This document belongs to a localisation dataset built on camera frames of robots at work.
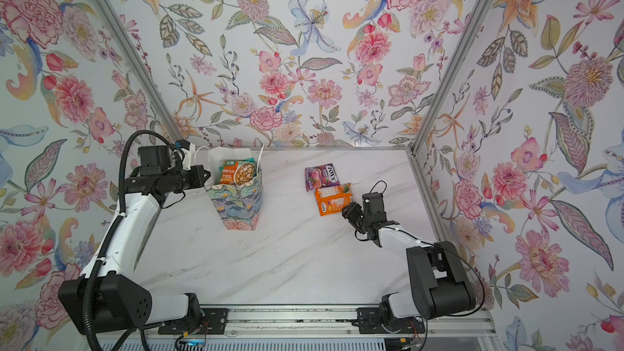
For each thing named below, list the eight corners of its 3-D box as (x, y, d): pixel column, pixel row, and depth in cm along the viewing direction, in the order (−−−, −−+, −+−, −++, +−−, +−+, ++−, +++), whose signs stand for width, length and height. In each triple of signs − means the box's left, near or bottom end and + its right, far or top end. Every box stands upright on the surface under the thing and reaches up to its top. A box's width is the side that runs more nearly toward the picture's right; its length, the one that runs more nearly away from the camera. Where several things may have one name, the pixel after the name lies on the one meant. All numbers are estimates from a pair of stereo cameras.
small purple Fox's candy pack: (306, 191, 107) (306, 187, 105) (301, 171, 114) (301, 167, 112) (339, 185, 109) (339, 182, 107) (332, 166, 116) (332, 162, 114)
